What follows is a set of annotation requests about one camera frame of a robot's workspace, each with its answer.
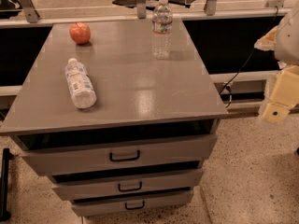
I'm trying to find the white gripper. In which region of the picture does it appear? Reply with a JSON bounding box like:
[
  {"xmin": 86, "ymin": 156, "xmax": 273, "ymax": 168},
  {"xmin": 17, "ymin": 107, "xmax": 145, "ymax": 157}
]
[{"xmin": 254, "ymin": 2, "xmax": 299, "ymax": 124}]

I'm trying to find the blue label plastic bottle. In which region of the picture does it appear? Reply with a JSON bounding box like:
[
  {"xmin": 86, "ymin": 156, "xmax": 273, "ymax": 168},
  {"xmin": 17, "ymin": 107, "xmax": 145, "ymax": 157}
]
[{"xmin": 64, "ymin": 58, "xmax": 97, "ymax": 109}]

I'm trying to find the clear water bottle red label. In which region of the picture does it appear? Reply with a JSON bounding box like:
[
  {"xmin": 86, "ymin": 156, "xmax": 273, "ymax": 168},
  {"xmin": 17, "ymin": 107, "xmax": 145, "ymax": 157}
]
[{"xmin": 152, "ymin": 0, "xmax": 173, "ymax": 59}]

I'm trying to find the grey metal railing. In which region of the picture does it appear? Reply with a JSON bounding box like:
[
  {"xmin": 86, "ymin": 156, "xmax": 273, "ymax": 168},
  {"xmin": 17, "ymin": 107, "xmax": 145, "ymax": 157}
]
[{"xmin": 0, "ymin": 0, "xmax": 299, "ymax": 28}]

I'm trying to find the top grey drawer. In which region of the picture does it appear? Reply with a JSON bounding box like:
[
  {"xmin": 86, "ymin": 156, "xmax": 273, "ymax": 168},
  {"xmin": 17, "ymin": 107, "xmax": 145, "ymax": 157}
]
[{"xmin": 21, "ymin": 134, "xmax": 217, "ymax": 176}]

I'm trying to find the grey drawer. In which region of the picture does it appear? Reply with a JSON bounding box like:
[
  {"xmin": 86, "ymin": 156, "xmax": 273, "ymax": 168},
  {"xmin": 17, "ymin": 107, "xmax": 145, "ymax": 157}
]
[
  {"xmin": 52, "ymin": 169, "xmax": 203, "ymax": 201},
  {"xmin": 72, "ymin": 189, "xmax": 193, "ymax": 217},
  {"xmin": 21, "ymin": 134, "xmax": 217, "ymax": 176}
]

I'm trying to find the grey drawer cabinet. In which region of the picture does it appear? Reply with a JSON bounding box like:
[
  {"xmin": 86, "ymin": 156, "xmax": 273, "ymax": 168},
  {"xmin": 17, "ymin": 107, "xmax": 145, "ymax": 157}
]
[{"xmin": 1, "ymin": 20, "xmax": 226, "ymax": 205}]

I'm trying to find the red apple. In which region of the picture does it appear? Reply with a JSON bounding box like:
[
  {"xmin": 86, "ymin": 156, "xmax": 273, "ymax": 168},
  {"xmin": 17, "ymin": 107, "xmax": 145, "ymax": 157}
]
[{"xmin": 69, "ymin": 22, "xmax": 91, "ymax": 45}]

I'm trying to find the bottom grey drawer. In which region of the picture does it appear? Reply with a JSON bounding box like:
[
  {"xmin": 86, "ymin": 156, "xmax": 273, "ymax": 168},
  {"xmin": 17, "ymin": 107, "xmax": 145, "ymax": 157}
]
[{"xmin": 72, "ymin": 189, "xmax": 193, "ymax": 217}]

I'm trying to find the middle grey drawer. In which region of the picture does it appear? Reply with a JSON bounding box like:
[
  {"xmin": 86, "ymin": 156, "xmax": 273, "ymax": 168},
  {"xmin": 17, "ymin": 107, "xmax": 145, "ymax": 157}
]
[{"xmin": 52, "ymin": 169, "xmax": 203, "ymax": 201}]

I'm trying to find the black floor stand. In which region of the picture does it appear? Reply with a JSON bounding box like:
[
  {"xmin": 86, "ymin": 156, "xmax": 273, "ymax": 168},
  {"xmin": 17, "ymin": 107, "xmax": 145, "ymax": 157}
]
[{"xmin": 0, "ymin": 148, "xmax": 13, "ymax": 222}]

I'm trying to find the black cable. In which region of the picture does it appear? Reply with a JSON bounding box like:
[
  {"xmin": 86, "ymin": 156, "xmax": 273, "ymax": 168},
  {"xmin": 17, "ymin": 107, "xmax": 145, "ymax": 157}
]
[{"xmin": 219, "ymin": 5, "xmax": 280, "ymax": 109}]

